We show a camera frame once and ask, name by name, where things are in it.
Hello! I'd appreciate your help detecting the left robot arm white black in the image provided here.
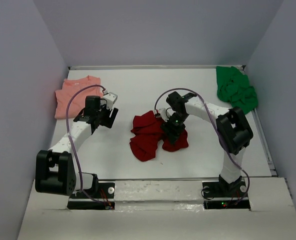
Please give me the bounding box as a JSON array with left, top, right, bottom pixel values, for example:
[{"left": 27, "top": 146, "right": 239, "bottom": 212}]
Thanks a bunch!
[{"left": 35, "top": 93, "right": 118, "bottom": 196}]

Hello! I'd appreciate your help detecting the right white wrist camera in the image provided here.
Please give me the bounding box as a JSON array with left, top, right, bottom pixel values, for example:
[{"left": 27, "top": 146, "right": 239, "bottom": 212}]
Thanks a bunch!
[{"left": 153, "top": 107, "right": 171, "bottom": 122}]

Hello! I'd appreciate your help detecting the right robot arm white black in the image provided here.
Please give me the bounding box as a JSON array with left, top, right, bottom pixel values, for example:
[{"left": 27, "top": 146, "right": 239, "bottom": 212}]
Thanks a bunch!
[{"left": 155, "top": 90, "right": 254, "bottom": 193}]

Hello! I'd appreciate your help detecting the dark red t shirt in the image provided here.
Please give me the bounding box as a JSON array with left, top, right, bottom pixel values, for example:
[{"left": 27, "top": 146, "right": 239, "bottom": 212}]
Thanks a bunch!
[{"left": 129, "top": 110, "right": 189, "bottom": 162}]

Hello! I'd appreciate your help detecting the folded pink t shirt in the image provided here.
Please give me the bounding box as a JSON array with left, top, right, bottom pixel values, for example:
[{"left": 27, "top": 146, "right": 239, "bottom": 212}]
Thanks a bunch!
[{"left": 54, "top": 75, "right": 105, "bottom": 120}]

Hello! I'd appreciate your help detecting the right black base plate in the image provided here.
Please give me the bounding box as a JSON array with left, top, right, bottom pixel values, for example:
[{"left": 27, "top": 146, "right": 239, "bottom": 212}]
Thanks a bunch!
[{"left": 200, "top": 179, "right": 251, "bottom": 210}]

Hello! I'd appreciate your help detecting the crumpled green t shirt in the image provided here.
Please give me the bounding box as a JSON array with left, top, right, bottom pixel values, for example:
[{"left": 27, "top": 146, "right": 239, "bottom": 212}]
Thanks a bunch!
[{"left": 216, "top": 66, "right": 258, "bottom": 114}]

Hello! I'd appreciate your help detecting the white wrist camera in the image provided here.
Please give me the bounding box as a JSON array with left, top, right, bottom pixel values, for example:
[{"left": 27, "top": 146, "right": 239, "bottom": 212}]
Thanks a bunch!
[
  {"left": 153, "top": 107, "right": 171, "bottom": 122},
  {"left": 102, "top": 90, "right": 118, "bottom": 110}
]

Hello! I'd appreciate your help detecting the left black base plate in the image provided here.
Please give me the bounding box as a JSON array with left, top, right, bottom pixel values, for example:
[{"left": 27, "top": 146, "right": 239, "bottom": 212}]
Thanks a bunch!
[{"left": 67, "top": 181, "right": 115, "bottom": 211}]

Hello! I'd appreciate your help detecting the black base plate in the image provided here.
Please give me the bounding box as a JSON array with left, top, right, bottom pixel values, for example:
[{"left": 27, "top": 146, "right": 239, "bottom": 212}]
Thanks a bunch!
[
  {"left": 200, "top": 179, "right": 251, "bottom": 210},
  {"left": 67, "top": 181, "right": 115, "bottom": 211}
]

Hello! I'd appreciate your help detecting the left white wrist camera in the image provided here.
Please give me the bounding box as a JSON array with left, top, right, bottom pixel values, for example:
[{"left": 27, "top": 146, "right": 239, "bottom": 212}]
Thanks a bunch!
[{"left": 102, "top": 90, "right": 118, "bottom": 110}]

